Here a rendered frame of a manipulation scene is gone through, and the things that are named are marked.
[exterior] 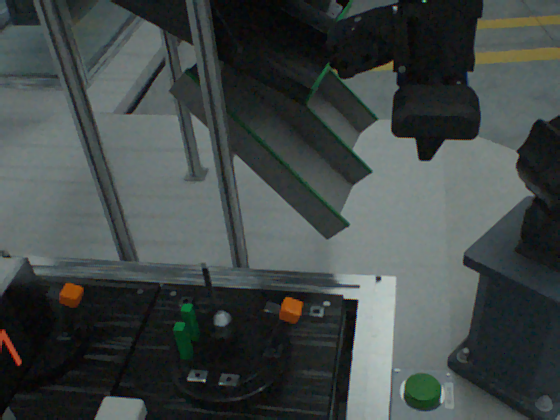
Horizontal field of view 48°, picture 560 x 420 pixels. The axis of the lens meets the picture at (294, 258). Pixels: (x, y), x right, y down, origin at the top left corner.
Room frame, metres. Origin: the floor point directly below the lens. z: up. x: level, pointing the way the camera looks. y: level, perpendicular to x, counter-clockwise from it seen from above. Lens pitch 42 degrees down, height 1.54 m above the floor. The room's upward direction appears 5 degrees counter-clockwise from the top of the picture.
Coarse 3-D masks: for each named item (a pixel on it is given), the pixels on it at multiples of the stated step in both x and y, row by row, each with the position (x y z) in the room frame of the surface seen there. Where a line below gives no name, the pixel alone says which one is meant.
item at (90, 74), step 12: (72, 24) 1.45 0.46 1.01; (132, 24) 1.76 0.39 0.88; (72, 36) 1.44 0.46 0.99; (120, 36) 1.67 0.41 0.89; (108, 48) 1.59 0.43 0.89; (120, 48) 1.65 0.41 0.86; (96, 60) 1.53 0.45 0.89; (108, 60) 1.57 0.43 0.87; (84, 72) 1.44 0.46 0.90; (96, 72) 1.50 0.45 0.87; (0, 84) 1.48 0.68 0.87; (12, 84) 1.47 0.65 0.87; (24, 84) 1.46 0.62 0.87; (36, 84) 1.46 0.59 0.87; (48, 84) 1.45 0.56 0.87; (60, 84) 1.44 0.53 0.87
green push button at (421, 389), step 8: (416, 376) 0.42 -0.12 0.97; (424, 376) 0.42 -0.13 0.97; (432, 376) 0.42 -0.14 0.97; (408, 384) 0.41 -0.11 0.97; (416, 384) 0.41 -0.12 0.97; (424, 384) 0.41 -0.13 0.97; (432, 384) 0.41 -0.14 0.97; (440, 384) 0.41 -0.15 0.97; (408, 392) 0.40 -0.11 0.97; (416, 392) 0.40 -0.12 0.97; (424, 392) 0.40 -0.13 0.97; (432, 392) 0.40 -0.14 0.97; (440, 392) 0.40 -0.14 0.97; (408, 400) 0.40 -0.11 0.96; (416, 400) 0.39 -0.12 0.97; (424, 400) 0.39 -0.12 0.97; (432, 400) 0.39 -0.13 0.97
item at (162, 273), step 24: (48, 264) 0.68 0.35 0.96; (72, 264) 0.68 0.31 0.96; (96, 264) 0.67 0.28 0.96; (120, 264) 0.67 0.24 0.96; (144, 264) 0.66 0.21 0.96; (168, 264) 0.66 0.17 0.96; (264, 288) 0.59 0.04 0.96; (288, 288) 0.59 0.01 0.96; (312, 288) 0.59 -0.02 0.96; (336, 288) 0.58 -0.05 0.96
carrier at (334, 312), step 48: (192, 288) 0.60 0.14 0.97; (240, 288) 0.59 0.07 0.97; (144, 336) 0.52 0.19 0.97; (192, 336) 0.49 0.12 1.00; (240, 336) 0.49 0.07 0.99; (288, 336) 0.50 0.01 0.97; (336, 336) 0.49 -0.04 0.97; (144, 384) 0.45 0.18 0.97; (192, 384) 0.42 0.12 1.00; (240, 384) 0.42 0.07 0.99; (288, 384) 0.43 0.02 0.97
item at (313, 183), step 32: (192, 96) 0.71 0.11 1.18; (224, 96) 0.77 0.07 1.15; (256, 96) 0.81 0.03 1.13; (256, 128) 0.75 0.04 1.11; (288, 128) 0.79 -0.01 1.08; (320, 128) 0.78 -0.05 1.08; (256, 160) 0.68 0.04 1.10; (288, 160) 0.73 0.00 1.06; (320, 160) 0.77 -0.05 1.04; (352, 160) 0.76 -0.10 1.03; (288, 192) 0.67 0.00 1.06; (320, 192) 0.71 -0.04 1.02; (320, 224) 0.65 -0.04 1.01
